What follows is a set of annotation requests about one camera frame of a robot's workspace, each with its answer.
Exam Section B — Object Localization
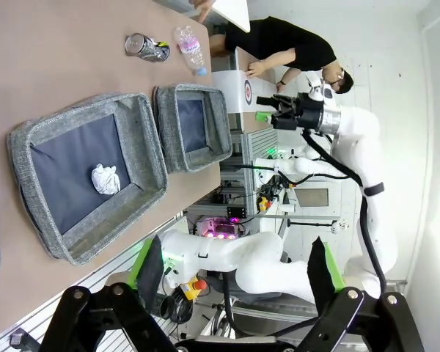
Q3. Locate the crushed clear plastic bottle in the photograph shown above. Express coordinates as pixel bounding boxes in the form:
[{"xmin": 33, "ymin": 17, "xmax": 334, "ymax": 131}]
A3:
[{"xmin": 174, "ymin": 25, "xmax": 208, "ymax": 77}]

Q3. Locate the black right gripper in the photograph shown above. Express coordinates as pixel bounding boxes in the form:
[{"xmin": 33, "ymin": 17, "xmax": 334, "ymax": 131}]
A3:
[{"xmin": 255, "ymin": 95, "xmax": 322, "ymax": 131}]

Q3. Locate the white paper ball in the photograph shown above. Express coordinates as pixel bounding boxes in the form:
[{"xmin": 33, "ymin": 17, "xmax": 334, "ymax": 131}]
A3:
[{"xmin": 90, "ymin": 164, "xmax": 121, "ymax": 195}]

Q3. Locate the person's left hand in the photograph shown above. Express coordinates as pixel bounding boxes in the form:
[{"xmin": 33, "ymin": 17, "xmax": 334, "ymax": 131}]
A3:
[{"xmin": 188, "ymin": 0, "xmax": 216, "ymax": 23}]

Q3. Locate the red emergency stop button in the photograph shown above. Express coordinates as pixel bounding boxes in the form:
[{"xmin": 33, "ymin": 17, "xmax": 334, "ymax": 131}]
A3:
[{"xmin": 175, "ymin": 276, "xmax": 208, "ymax": 302}]

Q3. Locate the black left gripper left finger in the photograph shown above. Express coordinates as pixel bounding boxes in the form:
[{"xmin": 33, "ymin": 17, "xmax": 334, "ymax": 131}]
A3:
[{"xmin": 40, "ymin": 234, "xmax": 177, "ymax": 352}]

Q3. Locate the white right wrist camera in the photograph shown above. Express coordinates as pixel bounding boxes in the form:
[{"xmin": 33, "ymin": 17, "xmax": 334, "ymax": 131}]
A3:
[{"xmin": 306, "ymin": 71, "xmax": 334, "ymax": 100}]

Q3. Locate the computer with pink lights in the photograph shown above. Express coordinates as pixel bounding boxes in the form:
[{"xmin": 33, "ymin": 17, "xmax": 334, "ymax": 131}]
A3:
[{"xmin": 196, "ymin": 216, "xmax": 249, "ymax": 240}]

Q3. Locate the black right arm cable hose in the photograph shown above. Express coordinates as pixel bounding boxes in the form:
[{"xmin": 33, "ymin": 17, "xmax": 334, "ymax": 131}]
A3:
[{"xmin": 302, "ymin": 130, "xmax": 388, "ymax": 294}]

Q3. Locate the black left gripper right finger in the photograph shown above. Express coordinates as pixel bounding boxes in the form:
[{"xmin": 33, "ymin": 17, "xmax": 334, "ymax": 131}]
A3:
[{"xmin": 296, "ymin": 236, "xmax": 426, "ymax": 352}]

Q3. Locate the white panel with target logo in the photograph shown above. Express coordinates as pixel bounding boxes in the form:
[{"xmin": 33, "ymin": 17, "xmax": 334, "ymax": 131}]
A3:
[{"xmin": 211, "ymin": 69, "xmax": 279, "ymax": 115}]

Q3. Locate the grey fabric basket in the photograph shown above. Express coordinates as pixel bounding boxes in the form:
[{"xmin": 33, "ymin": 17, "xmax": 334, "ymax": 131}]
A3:
[
  {"xmin": 6, "ymin": 92, "xmax": 169, "ymax": 265},
  {"xmin": 153, "ymin": 83, "xmax": 232, "ymax": 173}
]

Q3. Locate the person in black shirt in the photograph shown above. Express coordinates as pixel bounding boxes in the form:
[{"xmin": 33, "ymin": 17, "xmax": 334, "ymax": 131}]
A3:
[{"xmin": 208, "ymin": 16, "xmax": 355, "ymax": 95}]

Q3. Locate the crushed black soda can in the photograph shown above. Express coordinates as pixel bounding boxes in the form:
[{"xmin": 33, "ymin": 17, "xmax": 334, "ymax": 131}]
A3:
[{"xmin": 124, "ymin": 32, "xmax": 171, "ymax": 62}]

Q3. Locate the white table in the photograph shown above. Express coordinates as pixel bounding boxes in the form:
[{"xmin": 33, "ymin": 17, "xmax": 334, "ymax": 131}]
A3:
[{"xmin": 210, "ymin": 0, "xmax": 251, "ymax": 33}]

